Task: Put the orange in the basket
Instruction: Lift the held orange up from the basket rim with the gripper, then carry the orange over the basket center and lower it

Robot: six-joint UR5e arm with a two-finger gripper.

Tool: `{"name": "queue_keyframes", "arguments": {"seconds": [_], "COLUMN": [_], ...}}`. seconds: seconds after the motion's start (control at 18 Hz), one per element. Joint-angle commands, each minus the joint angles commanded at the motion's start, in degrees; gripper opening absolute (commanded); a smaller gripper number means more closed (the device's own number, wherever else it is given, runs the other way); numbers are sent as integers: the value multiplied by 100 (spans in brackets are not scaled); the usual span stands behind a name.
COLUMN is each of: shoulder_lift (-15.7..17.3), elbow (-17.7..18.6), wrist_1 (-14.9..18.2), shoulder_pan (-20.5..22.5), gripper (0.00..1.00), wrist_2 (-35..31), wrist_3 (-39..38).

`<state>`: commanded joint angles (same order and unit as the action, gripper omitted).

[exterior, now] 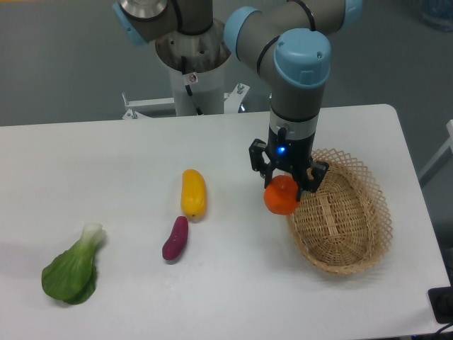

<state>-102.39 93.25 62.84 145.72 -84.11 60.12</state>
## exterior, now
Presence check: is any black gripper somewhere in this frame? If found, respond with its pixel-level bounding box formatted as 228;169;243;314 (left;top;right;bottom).
248;115;329;202

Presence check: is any orange fruit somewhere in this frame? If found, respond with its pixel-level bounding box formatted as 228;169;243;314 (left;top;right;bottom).
263;175;299;215

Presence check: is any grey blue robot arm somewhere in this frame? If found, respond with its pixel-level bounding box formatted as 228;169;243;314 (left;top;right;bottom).
113;1;362;200

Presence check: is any woven wicker basket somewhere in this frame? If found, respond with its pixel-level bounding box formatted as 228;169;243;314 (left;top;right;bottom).
287;149;393;275

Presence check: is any yellow mango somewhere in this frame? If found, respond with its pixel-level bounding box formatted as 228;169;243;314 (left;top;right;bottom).
180;169;207;219

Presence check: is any purple sweet potato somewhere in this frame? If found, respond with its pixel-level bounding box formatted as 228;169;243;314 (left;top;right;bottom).
162;216;189;261

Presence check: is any black device at table edge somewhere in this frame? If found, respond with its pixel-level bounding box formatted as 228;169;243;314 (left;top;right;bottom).
428;286;452;324

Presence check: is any green bok choy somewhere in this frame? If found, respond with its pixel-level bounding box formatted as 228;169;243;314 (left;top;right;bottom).
41;223;106;305

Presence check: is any white pedestal base bracket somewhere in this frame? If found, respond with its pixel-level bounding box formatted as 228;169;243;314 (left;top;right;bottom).
122;83;272;120

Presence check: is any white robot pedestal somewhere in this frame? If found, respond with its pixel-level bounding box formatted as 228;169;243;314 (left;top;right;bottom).
155;19;231;102

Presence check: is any black cable on pedestal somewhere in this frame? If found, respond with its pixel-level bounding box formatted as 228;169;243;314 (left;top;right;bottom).
180;55;204;116

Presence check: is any white frame at right edge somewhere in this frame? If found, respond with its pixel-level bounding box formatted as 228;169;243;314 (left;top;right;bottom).
418;120;452;188

